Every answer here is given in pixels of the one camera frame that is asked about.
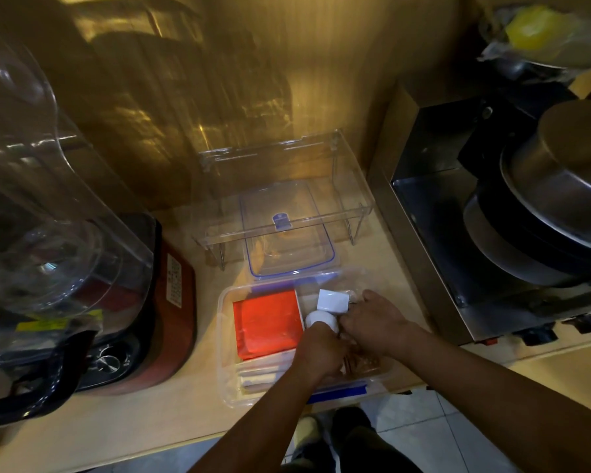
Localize person's left hand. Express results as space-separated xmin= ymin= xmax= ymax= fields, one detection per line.
xmin=292 ymin=322 xmax=351 ymax=386

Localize person's right hand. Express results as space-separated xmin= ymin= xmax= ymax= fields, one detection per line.
xmin=338 ymin=289 xmax=415 ymax=358

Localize white round cup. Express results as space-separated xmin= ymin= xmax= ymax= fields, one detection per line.
xmin=305 ymin=310 xmax=340 ymax=335

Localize person's right forearm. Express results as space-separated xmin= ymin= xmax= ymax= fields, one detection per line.
xmin=386 ymin=322 xmax=591 ymax=473

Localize person's left forearm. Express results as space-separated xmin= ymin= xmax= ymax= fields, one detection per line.
xmin=189 ymin=362 xmax=326 ymax=473

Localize brown packets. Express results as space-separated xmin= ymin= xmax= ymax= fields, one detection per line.
xmin=344 ymin=346 xmax=387 ymax=379

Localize orange flat packet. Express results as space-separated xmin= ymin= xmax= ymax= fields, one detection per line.
xmin=232 ymin=289 xmax=304 ymax=361

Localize white sachets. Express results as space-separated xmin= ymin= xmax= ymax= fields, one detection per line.
xmin=238 ymin=349 xmax=297 ymax=395

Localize person's shoe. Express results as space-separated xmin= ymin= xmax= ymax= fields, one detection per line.
xmin=292 ymin=415 xmax=334 ymax=464

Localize clear lid with blue seal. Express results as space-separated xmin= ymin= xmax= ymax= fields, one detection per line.
xmin=238 ymin=180 xmax=337 ymax=281

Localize person's dark trouser leg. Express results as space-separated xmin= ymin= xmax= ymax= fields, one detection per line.
xmin=330 ymin=407 xmax=425 ymax=473

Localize clear plastic storage container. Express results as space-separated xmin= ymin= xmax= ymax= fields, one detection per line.
xmin=216 ymin=269 xmax=396 ymax=409

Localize stainless steel appliance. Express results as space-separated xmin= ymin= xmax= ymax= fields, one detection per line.
xmin=368 ymin=82 xmax=591 ymax=348

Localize red blender base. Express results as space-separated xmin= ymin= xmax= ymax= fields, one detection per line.
xmin=75 ymin=213 xmax=198 ymax=395

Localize clear acrylic rack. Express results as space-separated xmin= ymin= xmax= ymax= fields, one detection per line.
xmin=191 ymin=130 xmax=375 ymax=271

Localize black appliance knob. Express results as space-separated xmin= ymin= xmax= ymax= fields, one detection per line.
xmin=514 ymin=324 xmax=558 ymax=347
xmin=562 ymin=312 xmax=591 ymax=335

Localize round steel pot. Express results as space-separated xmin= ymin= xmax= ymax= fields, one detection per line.
xmin=499 ymin=100 xmax=591 ymax=256

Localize clear blender cover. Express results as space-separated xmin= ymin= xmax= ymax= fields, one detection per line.
xmin=0 ymin=10 xmax=156 ymax=343

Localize yellow item in plastic bag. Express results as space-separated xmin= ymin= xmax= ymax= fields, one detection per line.
xmin=479 ymin=4 xmax=591 ymax=70

